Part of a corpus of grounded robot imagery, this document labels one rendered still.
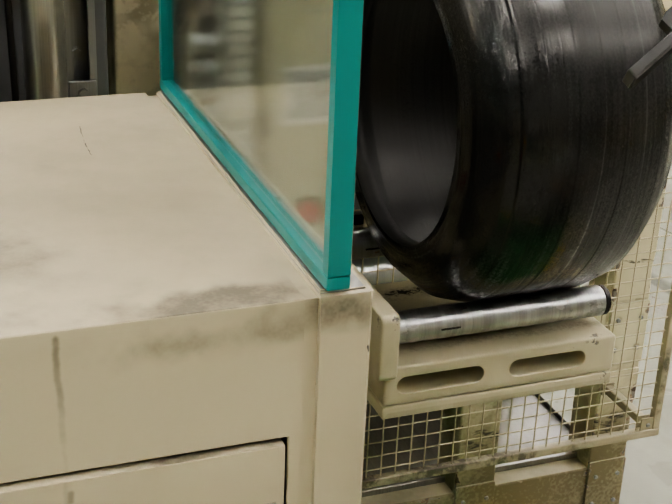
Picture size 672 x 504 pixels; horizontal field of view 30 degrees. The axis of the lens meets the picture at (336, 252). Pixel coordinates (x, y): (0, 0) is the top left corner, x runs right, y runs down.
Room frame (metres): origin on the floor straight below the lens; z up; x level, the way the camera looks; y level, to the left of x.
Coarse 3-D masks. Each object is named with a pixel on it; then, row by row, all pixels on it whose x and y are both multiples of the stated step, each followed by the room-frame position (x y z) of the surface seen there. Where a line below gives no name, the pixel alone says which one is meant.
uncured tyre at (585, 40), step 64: (384, 0) 1.92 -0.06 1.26; (448, 0) 1.54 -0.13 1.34; (512, 0) 1.50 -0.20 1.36; (576, 0) 1.52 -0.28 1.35; (640, 0) 1.55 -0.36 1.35; (384, 64) 1.94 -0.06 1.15; (448, 64) 1.98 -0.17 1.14; (512, 64) 1.45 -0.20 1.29; (576, 64) 1.47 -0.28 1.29; (384, 128) 1.91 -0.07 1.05; (448, 128) 1.95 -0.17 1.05; (512, 128) 1.43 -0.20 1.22; (576, 128) 1.45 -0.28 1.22; (640, 128) 1.48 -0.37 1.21; (384, 192) 1.84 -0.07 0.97; (448, 192) 1.88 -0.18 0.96; (512, 192) 1.43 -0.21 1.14; (576, 192) 1.45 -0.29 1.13; (640, 192) 1.49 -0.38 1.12; (448, 256) 1.50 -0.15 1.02; (512, 256) 1.46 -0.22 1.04; (576, 256) 1.50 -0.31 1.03
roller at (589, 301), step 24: (576, 288) 1.62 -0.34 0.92; (600, 288) 1.63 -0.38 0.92; (408, 312) 1.52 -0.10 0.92; (432, 312) 1.53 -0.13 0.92; (456, 312) 1.54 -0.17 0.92; (480, 312) 1.55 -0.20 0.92; (504, 312) 1.56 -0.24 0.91; (528, 312) 1.57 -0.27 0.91; (552, 312) 1.58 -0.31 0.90; (576, 312) 1.59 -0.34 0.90; (600, 312) 1.61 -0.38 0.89; (408, 336) 1.50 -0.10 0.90; (432, 336) 1.52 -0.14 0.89
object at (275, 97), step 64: (192, 0) 1.24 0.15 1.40; (256, 0) 1.04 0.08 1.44; (320, 0) 0.90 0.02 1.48; (192, 64) 1.25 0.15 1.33; (256, 64) 1.04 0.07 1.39; (320, 64) 0.89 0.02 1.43; (256, 128) 1.04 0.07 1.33; (320, 128) 0.89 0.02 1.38; (256, 192) 1.02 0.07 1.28; (320, 192) 0.89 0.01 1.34; (320, 256) 0.88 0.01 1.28
